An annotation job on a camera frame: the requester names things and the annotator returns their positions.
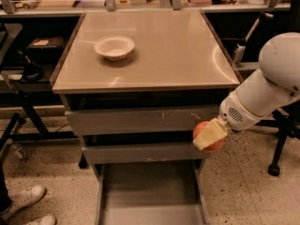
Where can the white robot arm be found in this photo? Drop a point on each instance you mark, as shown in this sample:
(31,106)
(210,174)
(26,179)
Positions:
(274,84)

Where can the black office chair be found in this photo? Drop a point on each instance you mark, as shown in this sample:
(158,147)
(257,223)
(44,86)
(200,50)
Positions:
(288,125)

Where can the grey top drawer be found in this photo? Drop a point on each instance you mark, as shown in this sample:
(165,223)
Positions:
(139,120)

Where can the black box with label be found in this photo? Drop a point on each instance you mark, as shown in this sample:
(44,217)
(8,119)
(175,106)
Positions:
(46,50)

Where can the white sneaker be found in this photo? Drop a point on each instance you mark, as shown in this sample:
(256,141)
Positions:
(46,220)
(25,198)

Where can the grey middle drawer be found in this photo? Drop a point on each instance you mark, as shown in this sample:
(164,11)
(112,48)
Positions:
(145,152)

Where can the white paper bowl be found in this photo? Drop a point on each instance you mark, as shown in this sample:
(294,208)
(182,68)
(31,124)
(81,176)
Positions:
(114,48)

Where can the plastic water bottle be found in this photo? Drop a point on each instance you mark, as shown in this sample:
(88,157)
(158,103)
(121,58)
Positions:
(17,150)

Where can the black handheld scanner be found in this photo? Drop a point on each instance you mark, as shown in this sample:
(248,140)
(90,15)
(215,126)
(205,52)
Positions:
(31,72)

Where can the grey drawer cabinet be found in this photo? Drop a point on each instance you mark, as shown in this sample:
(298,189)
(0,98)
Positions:
(177,61)

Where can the white handled tool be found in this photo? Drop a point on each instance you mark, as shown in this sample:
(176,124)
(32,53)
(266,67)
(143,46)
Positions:
(240,47)

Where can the white left sneaker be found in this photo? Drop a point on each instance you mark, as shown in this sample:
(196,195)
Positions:
(25,198)

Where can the white right sneaker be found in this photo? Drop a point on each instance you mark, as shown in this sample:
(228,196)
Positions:
(46,220)

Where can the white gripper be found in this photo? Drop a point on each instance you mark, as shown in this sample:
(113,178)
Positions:
(230,112)

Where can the grey open bottom drawer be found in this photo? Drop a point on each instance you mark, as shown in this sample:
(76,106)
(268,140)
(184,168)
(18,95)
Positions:
(157,193)

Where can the red apple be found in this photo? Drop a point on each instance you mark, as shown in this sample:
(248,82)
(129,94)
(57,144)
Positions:
(213,147)

